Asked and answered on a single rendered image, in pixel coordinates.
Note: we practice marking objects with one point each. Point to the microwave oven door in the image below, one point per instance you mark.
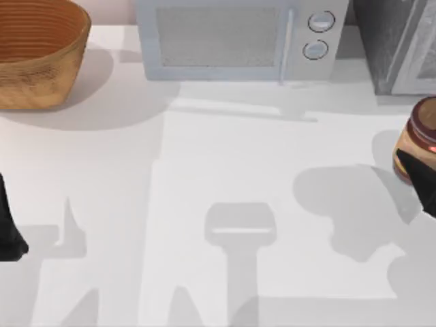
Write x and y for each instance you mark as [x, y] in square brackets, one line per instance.
[218, 37]

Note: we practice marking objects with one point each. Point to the round microwave knob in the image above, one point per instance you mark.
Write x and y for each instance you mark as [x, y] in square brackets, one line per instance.
[321, 21]
[315, 49]

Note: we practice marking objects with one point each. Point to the pale microwave oven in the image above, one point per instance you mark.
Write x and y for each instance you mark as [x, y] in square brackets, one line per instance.
[335, 41]

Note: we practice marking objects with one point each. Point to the woven wooden basket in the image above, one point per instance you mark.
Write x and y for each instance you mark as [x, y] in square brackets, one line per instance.
[37, 78]

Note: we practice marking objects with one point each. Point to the tan jar with dark lid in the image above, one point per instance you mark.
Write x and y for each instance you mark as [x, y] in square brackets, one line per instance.
[420, 131]

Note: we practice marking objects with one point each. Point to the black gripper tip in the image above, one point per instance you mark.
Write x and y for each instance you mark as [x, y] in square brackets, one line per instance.
[9, 235]
[424, 184]

